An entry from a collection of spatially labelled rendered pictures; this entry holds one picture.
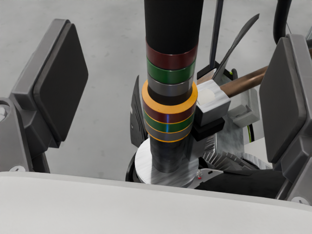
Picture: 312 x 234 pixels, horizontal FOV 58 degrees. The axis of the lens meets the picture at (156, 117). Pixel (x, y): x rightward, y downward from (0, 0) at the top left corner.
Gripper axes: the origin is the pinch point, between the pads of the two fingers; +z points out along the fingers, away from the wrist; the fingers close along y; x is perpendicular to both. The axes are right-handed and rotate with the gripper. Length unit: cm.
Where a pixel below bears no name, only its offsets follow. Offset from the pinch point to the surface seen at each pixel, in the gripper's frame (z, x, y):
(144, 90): 6.4, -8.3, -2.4
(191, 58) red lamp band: 5.7, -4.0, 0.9
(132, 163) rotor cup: 18.4, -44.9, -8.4
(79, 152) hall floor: 82, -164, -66
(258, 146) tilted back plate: 31, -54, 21
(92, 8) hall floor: 254, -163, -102
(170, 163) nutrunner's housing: 5.2, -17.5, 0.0
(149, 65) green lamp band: 5.7, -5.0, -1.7
